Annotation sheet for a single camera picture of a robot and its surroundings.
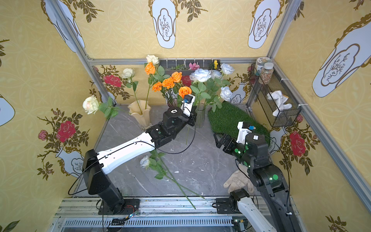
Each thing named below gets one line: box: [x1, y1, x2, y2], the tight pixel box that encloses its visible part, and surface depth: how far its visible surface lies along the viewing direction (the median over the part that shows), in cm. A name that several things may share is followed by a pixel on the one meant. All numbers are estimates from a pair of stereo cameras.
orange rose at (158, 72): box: [143, 61, 171, 102], surface depth 85 cm
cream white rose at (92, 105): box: [82, 94, 130, 120], surface depth 64 cm
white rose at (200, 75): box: [189, 68, 213, 128], surface depth 64 cm
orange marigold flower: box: [151, 81, 162, 93], surface depth 85 cm
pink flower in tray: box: [188, 61, 200, 71], surface depth 90 cm
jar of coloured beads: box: [258, 62, 274, 85], surface depth 81 cm
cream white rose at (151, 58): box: [145, 54, 160, 65], surface depth 85 cm
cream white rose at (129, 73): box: [121, 67, 143, 115], surface depth 91 cm
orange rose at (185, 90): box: [178, 86, 192, 100], surface depth 78 cm
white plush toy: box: [266, 90, 293, 117], surface depth 73 cm
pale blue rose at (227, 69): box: [214, 62, 235, 109], surface depth 80 cm
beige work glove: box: [223, 163, 255, 194], surface depth 83 cm
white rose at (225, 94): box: [212, 86, 233, 113], surface depth 79 cm
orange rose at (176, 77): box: [171, 71, 183, 95], surface depth 86 cm
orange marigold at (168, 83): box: [161, 77, 176, 90], surface depth 83 cm
